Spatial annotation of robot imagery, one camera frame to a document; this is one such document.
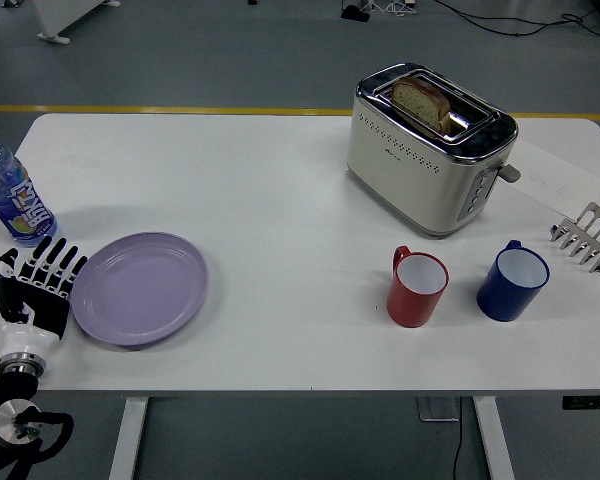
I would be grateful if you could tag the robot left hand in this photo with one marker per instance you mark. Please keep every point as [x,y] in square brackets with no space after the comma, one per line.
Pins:
[40,300]

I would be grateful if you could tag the purple plate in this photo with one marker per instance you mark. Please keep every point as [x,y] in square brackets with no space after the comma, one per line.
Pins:
[140,289]

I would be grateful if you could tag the blue drink bottle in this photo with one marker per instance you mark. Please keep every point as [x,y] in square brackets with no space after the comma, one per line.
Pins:
[15,200]

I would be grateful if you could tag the white table leg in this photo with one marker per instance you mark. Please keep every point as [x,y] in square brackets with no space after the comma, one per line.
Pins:
[127,440]
[492,440]

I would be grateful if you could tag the white furniture base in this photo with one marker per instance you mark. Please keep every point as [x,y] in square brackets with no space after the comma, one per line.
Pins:
[65,17]

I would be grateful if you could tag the red mug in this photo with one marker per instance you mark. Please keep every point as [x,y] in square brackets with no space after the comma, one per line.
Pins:
[416,290]

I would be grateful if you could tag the cream and chrome toaster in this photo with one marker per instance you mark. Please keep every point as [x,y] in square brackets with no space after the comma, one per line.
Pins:
[420,170]

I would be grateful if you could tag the table control box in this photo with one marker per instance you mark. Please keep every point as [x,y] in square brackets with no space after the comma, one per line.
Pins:
[437,409]

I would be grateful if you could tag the black floor device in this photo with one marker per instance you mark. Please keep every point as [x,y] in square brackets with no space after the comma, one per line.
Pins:
[355,12]

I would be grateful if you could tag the bread slice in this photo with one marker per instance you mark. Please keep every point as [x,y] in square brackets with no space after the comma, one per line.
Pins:
[422,105]

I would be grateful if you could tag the blue mug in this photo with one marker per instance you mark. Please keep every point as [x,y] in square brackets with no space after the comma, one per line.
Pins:
[512,285]

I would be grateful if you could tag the white paper sheet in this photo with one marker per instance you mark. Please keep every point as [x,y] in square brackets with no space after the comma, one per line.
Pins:
[555,177]

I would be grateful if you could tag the metal toast rack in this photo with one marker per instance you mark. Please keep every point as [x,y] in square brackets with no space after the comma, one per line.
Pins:
[587,235]

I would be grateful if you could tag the table height control panel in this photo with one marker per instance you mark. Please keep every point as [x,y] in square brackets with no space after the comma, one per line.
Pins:
[591,401]

